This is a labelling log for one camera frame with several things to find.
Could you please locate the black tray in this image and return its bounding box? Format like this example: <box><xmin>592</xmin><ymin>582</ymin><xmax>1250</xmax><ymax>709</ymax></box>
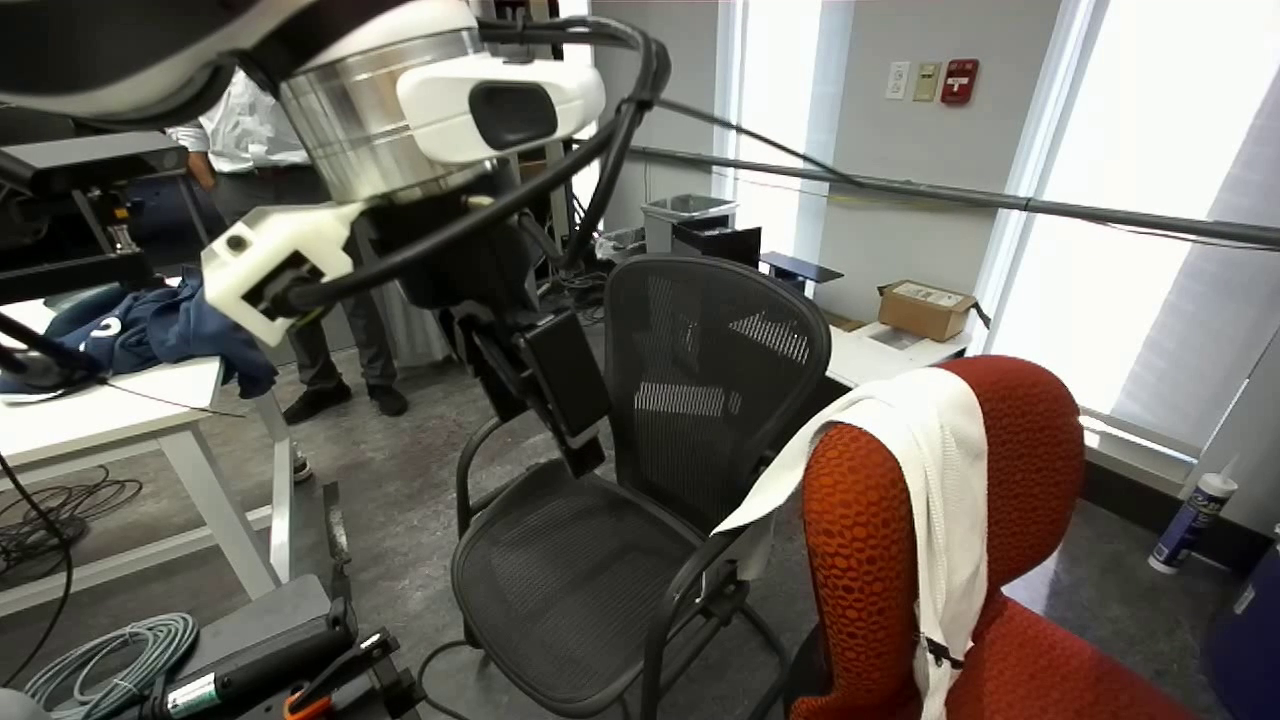
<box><xmin>758</xmin><ymin>251</ymin><xmax>845</xmax><ymax>287</ymax></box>

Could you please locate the white desk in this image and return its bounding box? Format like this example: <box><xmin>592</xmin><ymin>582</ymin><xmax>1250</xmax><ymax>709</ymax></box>
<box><xmin>824</xmin><ymin>320</ymin><xmax>973</xmax><ymax>391</ymax></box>

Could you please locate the coil of black cable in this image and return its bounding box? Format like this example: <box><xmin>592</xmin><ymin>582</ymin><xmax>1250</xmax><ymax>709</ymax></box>
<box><xmin>0</xmin><ymin>468</ymin><xmax>144</xmax><ymax>586</ymax></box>

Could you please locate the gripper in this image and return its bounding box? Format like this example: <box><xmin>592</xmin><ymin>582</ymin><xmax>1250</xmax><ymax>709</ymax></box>
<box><xmin>365</xmin><ymin>165</ymin><xmax>612</xmax><ymax>479</ymax></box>

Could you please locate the white table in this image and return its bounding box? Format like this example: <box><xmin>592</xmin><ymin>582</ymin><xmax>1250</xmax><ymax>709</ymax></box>
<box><xmin>0</xmin><ymin>280</ymin><xmax>296</xmax><ymax>617</ymax></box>

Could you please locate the navy blue garment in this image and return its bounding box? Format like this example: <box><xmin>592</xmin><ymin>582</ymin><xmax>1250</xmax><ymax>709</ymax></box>
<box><xmin>0</xmin><ymin>270</ymin><xmax>280</xmax><ymax>401</ymax></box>

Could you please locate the cardboard box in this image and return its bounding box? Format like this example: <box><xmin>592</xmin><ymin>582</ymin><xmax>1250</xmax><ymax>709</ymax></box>
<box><xmin>877</xmin><ymin>280</ymin><xmax>979</xmax><ymax>343</ymax></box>

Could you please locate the long black pole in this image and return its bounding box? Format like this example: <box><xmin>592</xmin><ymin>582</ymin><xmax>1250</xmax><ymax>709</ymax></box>
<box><xmin>628</xmin><ymin>144</ymin><xmax>1280</xmax><ymax>251</ymax></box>

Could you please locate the red-brown upholstered chair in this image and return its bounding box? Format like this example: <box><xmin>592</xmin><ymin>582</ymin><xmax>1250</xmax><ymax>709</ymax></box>
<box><xmin>785</xmin><ymin>355</ymin><xmax>1201</xmax><ymax>720</ymax></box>

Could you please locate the blue bin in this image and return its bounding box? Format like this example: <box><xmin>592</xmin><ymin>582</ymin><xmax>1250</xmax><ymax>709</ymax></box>
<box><xmin>1200</xmin><ymin>565</ymin><xmax>1280</xmax><ymax>720</ymax></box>

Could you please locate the black mesh chair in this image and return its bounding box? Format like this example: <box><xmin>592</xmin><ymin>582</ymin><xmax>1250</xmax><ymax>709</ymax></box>
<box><xmin>450</xmin><ymin>254</ymin><xmax>833</xmax><ymax>720</ymax></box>

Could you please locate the coil of grey cable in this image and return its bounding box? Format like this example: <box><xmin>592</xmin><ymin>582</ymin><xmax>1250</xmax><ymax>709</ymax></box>
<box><xmin>24</xmin><ymin>612</ymin><xmax>201</xmax><ymax>713</ymax></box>

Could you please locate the red fire alarm box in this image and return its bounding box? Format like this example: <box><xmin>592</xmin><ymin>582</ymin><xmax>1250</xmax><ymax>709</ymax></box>
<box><xmin>940</xmin><ymin>58</ymin><xmax>980</xmax><ymax>105</ymax></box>

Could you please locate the black clamp with orange handle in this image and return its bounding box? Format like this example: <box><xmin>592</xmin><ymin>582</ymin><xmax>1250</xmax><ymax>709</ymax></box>
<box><xmin>283</xmin><ymin>628</ymin><xmax>423</xmax><ymax>720</ymax></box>

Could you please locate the camera on mount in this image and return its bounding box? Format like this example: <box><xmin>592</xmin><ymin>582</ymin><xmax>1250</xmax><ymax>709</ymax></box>
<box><xmin>0</xmin><ymin>130</ymin><xmax>191</xmax><ymax>306</ymax></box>

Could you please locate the person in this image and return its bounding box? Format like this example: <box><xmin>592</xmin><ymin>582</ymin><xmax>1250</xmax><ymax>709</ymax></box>
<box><xmin>165</xmin><ymin>68</ymin><xmax>411</xmax><ymax>423</ymax></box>

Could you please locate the black bin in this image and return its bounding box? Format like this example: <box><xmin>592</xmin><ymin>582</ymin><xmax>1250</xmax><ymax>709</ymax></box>
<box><xmin>671</xmin><ymin>224</ymin><xmax>763</xmax><ymax>271</ymax></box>

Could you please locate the grey trash bin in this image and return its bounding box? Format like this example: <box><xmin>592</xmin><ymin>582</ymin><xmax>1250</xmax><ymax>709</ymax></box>
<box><xmin>640</xmin><ymin>194</ymin><xmax>741</xmax><ymax>256</ymax></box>

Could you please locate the white cloth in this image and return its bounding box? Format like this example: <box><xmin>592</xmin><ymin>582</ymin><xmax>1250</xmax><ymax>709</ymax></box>
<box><xmin>712</xmin><ymin>367</ymin><xmax>991</xmax><ymax>720</ymax></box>

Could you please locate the white caulk tube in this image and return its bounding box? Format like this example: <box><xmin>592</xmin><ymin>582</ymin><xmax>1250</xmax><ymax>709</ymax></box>
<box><xmin>1147</xmin><ymin>470</ymin><xmax>1240</xmax><ymax>576</ymax></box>

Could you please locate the window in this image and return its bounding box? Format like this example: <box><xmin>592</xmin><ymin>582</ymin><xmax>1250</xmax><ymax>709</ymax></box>
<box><xmin>972</xmin><ymin>0</ymin><xmax>1280</xmax><ymax>446</ymax></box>
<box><xmin>714</xmin><ymin>0</ymin><xmax>853</xmax><ymax>263</ymax></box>

